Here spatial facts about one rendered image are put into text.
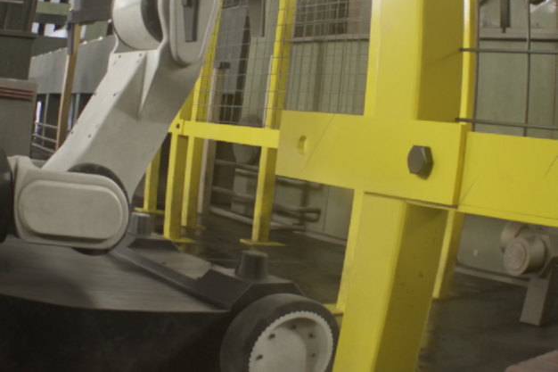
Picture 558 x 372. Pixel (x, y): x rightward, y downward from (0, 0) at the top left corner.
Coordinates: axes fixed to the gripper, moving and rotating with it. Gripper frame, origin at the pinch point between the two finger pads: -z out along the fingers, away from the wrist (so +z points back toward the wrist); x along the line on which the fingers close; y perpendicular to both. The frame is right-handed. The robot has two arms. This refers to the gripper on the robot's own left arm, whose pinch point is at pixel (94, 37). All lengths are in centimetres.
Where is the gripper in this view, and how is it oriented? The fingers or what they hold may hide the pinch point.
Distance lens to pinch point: 142.7
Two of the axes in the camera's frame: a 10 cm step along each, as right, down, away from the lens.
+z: -0.4, -9.9, -1.3
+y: -6.3, -0.7, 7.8
